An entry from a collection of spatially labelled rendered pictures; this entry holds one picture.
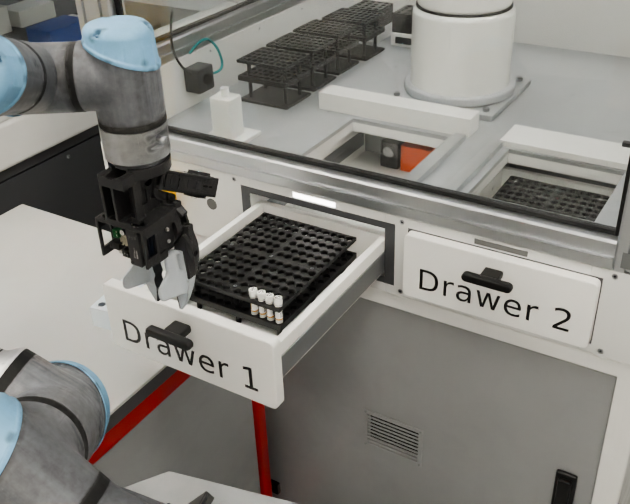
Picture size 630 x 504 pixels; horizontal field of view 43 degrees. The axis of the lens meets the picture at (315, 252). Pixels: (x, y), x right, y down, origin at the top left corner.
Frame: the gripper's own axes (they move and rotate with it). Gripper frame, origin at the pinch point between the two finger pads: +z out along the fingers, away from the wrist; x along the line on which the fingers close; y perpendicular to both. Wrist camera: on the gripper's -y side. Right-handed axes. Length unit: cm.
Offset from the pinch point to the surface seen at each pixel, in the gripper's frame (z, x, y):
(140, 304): 5.1, -7.4, -1.3
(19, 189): 23, -82, -43
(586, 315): 9, 46, -32
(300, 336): 9.2, 12.9, -9.8
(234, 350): 7.1, 8.3, -0.9
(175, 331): 5.4, 0.4, 1.0
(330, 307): 9.2, 13.2, -17.7
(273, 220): 6.5, -5.1, -31.6
